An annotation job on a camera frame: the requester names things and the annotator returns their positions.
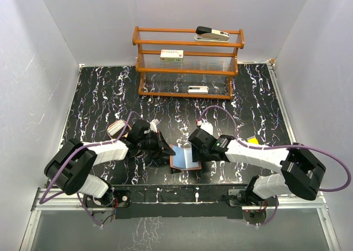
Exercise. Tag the yellow and grey sharpener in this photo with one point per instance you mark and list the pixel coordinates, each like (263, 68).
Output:
(253, 139)

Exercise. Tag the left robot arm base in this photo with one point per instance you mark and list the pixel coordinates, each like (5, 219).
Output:
(112, 200)

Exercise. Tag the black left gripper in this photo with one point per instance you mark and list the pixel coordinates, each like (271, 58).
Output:
(162, 148)

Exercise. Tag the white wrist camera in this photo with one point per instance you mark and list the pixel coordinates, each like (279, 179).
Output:
(206, 126)
(154, 125)

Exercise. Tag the pink leather card holder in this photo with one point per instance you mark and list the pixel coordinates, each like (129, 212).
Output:
(183, 160)

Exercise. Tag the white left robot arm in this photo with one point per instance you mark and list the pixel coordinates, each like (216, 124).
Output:
(70, 168)

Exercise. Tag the orange wooden shelf rack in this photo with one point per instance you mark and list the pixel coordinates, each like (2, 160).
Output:
(212, 64)

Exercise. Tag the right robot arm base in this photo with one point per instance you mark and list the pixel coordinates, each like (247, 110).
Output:
(242, 197)

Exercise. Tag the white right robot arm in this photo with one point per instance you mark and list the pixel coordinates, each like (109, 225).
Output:
(296, 170)

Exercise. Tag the white staples box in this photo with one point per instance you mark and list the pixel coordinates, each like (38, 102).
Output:
(171, 55)

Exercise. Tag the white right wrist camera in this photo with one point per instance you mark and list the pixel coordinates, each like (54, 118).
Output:
(206, 126)

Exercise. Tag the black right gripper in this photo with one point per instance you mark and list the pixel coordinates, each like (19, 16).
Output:
(197, 156)

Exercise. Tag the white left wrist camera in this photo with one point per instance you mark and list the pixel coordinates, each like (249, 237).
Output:
(154, 125)

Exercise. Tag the small white stapler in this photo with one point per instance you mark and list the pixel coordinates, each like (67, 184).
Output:
(198, 90)

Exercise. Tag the black and white stapler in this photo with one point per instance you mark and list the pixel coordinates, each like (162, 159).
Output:
(203, 33)

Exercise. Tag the beige wooden tray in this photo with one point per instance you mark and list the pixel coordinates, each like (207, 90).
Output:
(115, 129)

